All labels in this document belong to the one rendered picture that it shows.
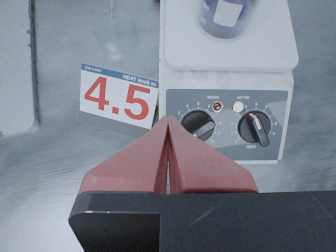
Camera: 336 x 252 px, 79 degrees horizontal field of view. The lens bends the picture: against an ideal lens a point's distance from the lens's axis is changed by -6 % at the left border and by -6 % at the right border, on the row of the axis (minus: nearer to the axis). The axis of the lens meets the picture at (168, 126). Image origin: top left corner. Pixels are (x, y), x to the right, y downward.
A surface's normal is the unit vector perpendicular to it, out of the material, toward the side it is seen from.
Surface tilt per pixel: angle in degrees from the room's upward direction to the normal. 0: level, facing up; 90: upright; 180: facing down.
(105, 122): 0
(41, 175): 0
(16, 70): 0
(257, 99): 30
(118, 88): 40
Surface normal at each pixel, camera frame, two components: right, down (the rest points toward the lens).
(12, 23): 0.00, -0.23
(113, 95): -0.17, 0.42
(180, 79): 0.00, 0.28
